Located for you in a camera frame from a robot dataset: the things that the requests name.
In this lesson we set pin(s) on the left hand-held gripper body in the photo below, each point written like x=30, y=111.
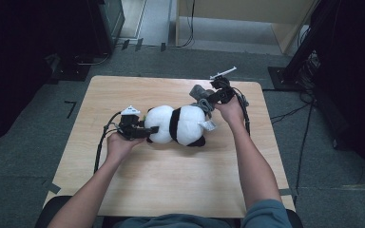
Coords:
x=130, y=128

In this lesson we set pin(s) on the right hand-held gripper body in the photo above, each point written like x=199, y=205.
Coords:
x=226, y=93

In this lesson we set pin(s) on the grey fluffy cloth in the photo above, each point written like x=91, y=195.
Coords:
x=199, y=93

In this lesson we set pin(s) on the panda plush toy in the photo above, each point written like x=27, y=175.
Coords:
x=190, y=125

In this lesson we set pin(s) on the person's right hand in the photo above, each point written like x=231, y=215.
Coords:
x=233, y=112

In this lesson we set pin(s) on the person's left hand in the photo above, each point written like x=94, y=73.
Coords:
x=120, y=147

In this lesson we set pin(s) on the black corner tape mark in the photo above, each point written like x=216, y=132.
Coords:
x=72, y=107

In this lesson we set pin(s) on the black metal stand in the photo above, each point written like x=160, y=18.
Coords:
x=297, y=60

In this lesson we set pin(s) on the light wooden cabinet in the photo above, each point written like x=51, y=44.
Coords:
x=250, y=8

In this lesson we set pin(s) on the grey tape strip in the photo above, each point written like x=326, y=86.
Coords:
x=52, y=187
x=286, y=192

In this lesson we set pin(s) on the person's blue-grey clothing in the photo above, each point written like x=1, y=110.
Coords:
x=266, y=215

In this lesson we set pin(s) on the dark curtain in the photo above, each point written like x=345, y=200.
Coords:
x=15, y=69
x=361, y=79

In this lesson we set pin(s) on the black floor base plate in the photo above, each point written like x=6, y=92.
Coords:
x=71, y=71

